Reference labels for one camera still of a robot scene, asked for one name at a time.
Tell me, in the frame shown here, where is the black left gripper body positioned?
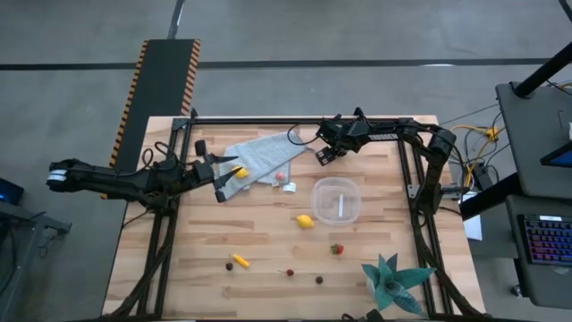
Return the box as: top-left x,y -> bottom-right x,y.
191,159 -> 216,183

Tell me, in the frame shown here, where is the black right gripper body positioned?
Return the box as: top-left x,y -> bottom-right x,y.
315,116 -> 358,156

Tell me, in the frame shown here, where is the clear plastic tupperware container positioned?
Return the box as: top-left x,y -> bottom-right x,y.
310,176 -> 362,226

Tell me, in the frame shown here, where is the grey knitted cloth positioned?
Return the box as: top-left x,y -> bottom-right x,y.
218,130 -> 314,201

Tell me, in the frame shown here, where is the black striped-edge floor mat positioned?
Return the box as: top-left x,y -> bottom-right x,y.
100,38 -> 202,200

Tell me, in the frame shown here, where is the teal paper plant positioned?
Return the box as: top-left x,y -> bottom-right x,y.
360,252 -> 437,318

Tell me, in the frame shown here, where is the black power strip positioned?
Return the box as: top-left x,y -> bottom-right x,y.
473,161 -> 493,191

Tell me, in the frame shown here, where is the white paper sheet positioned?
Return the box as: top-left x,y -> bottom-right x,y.
462,191 -> 484,242

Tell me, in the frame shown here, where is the black beam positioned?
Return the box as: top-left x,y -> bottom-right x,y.
458,172 -> 522,221

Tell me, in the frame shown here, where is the grey metal stand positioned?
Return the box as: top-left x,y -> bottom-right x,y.
0,200 -> 72,322

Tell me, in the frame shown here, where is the grey desk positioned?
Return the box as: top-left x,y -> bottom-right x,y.
504,194 -> 572,310
495,80 -> 572,200

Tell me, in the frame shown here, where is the dark device with blue screen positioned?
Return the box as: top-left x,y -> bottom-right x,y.
0,177 -> 25,206

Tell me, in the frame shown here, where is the black pole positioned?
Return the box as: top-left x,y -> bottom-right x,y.
512,41 -> 572,98

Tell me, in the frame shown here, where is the blue-screen tablet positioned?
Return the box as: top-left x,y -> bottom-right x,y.
539,141 -> 572,169

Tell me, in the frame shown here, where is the backlit rainbow keyboard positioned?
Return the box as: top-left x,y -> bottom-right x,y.
517,213 -> 572,266

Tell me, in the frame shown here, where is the black cable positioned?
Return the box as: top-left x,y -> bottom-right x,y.
286,123 -> 321,147

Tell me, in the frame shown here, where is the yellow cable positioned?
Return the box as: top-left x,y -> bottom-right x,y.
450,124 -> 506,189

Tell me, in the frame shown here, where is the black table-level camera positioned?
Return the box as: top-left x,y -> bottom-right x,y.
341,308 -> 385,322

